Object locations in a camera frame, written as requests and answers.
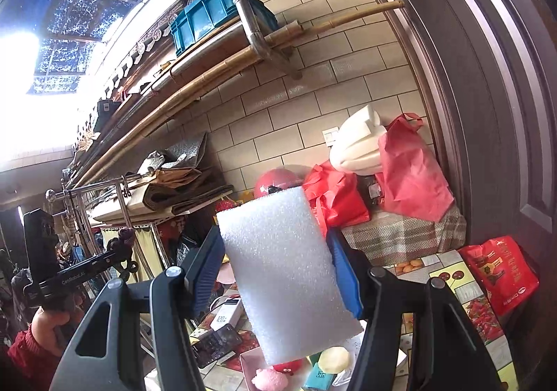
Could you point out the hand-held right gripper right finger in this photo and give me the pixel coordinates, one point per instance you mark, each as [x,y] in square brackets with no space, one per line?
[343,278]

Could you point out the silver foil bag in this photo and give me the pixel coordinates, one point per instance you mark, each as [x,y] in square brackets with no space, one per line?
[187,154]

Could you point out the red printed bag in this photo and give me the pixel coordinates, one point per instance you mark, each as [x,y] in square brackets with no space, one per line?
[500,273]

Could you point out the bamboo pole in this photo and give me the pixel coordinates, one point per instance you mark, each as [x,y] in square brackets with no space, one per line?
[174,99]
[339,19]

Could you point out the plaid cloth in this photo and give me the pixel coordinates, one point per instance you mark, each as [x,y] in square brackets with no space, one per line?
[400,234]

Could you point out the white tray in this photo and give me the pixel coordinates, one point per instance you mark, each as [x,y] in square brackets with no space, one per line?
[249,358]

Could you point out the pink plush peach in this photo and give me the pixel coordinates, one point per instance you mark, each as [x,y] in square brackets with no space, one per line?
[270,380]

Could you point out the black box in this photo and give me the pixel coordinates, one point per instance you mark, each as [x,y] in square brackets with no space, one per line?
[106,112]

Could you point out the white power bank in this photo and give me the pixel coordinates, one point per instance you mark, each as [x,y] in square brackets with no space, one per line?
[226,315]

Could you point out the fruit print tablecloth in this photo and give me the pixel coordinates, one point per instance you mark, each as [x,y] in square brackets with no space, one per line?
[448,286]

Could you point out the person's left forearm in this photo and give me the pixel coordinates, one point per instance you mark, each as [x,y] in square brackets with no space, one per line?
[26,356]

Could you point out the pale yellow sponge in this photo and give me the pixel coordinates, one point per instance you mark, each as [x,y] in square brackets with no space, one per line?
[333,359]

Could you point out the white foam pieces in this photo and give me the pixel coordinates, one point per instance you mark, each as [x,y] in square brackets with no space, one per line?
[357,143]

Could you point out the metal pipe bracket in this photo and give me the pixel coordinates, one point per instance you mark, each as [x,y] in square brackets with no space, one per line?
[254,34]

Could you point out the brown panel door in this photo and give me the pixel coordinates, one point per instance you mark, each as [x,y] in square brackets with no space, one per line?
[500,112]

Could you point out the pale yellow curtain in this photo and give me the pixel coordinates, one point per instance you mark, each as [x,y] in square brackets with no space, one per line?
[143,247]

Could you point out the red plush apple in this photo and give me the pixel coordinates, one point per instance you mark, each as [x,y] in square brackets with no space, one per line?
[289,367]

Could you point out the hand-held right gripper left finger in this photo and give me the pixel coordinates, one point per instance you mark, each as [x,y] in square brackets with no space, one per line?
[204,269]

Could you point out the blue plastic crate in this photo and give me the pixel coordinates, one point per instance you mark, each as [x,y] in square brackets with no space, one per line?
[204,16]

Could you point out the white foam block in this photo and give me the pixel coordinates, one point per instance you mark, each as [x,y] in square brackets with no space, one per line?
[283,269]

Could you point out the metal storage rack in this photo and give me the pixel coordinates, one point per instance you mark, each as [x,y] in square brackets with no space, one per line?
[122,199]

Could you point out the plain red bag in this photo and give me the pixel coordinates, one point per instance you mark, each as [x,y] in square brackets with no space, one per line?
[409,177]

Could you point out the white wall switch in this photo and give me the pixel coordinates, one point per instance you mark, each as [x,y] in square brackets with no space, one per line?
[330,136]

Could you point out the folded cardboard pile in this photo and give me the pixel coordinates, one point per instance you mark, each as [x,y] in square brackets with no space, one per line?
[182,191]

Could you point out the teal tissue packet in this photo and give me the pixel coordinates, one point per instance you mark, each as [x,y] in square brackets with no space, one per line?
[320,378]

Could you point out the person's left hand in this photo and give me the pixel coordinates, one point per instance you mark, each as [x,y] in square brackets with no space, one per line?
[48,325]

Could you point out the red helmet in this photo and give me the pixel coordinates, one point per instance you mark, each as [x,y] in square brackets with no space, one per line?
[278,180]

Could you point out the black smartphone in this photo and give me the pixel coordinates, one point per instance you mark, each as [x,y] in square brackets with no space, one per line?
[217,343]

